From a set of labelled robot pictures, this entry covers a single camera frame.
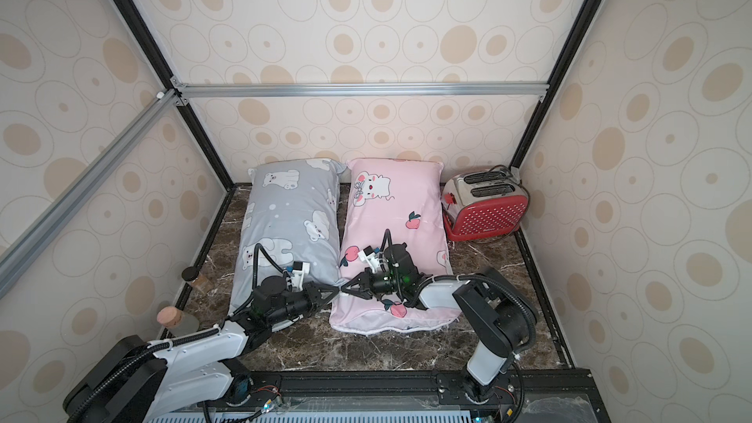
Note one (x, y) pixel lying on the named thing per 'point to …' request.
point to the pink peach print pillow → (403, 198)
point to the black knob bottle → (190, 273)
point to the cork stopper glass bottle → (177, 322)
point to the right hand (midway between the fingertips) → (353, 287)
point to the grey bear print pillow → (293, 210)
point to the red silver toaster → (483, 204)
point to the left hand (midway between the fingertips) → (346, 293)
